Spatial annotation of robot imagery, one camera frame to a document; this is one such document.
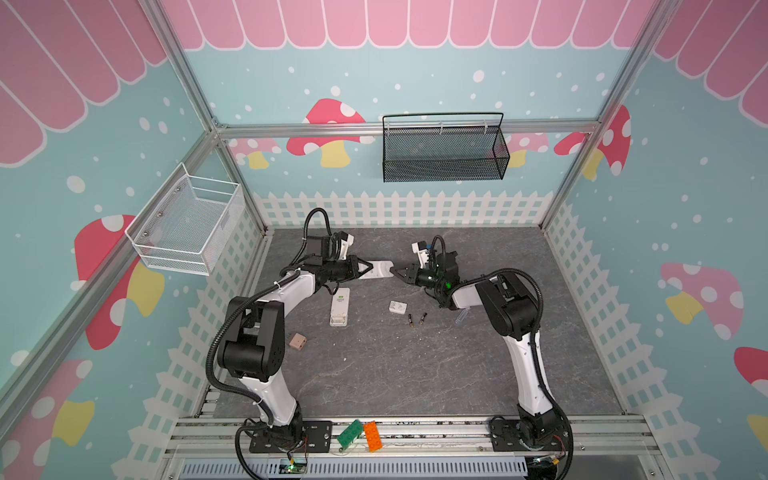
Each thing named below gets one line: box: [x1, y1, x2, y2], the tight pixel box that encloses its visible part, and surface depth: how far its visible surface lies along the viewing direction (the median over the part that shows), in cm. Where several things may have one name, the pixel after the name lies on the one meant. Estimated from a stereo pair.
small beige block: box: [288, 332, 307, 351], surface depth 91 cm
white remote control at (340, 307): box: [330, 287, 351, 327], surface depth 98 cm
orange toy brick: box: [364, 422, 383, 453], surface depth 76 cm
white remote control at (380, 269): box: [358, 260, 394, 279], surface depth 96 cm
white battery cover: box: [389, 300, 407, 314], surface depth 99 cm
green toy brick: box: [336, 419, 365, 450], surface depth 76 cm
